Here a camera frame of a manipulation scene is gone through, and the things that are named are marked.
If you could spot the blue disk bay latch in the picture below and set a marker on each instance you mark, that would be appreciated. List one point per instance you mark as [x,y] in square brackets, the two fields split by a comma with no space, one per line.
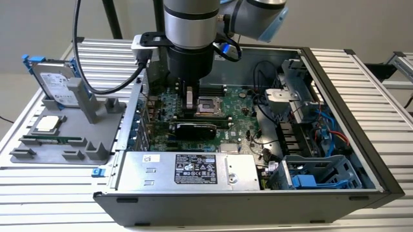
[303,181]

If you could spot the black open PC case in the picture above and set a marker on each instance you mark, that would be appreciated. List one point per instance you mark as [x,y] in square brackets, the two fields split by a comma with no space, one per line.
[226,210]

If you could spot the green graphics card black fan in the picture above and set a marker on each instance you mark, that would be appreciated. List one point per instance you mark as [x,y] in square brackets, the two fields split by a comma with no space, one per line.
[197,133]

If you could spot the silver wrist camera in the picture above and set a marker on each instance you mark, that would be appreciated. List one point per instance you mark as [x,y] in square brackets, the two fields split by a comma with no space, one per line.
[143,44]

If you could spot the hard disk in blue carrier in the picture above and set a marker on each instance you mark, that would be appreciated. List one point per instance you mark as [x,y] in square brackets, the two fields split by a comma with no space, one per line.
[52,82]

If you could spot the black stand pole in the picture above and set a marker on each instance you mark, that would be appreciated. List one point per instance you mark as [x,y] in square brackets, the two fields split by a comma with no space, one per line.
[158,14]
[112,19]

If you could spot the green motherboard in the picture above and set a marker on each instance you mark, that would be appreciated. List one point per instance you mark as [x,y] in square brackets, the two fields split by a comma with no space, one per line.
[238,113]

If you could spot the silver metal drive bracket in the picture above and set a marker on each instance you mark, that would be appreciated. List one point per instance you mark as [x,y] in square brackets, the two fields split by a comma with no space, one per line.
[290,79]

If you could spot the grey disk bay cage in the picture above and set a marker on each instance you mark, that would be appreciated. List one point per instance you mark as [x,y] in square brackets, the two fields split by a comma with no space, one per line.
[336,166]

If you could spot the grey parts rack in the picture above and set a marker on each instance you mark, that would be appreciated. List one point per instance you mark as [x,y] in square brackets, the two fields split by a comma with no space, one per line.
[74,135]

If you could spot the silver power supply unit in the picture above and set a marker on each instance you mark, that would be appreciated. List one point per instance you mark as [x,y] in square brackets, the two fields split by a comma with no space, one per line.
[160,176]

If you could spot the blue case latch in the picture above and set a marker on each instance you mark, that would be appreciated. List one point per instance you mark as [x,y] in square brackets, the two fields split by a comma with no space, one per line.
[98,172]

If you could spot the round coin battery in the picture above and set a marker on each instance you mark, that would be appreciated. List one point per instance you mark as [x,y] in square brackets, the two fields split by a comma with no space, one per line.
[242,94]

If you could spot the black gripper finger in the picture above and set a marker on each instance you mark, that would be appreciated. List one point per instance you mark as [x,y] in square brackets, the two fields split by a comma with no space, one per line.
[190,99]

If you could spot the metal CPU socket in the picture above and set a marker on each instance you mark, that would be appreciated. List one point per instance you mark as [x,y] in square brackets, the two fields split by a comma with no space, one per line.
[210,106]

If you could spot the blue slot retainer clip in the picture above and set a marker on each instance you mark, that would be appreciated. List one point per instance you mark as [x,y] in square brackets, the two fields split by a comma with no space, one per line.
[140,104]
[136,117]
[135,125]
[130,145]
[132,139]

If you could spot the silver CPU chip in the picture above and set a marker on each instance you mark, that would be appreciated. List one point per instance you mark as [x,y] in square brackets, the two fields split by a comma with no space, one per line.
[48,124]

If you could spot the silver finned heatsink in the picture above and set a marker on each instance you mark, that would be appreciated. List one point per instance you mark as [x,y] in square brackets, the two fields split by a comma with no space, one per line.
[230,146]

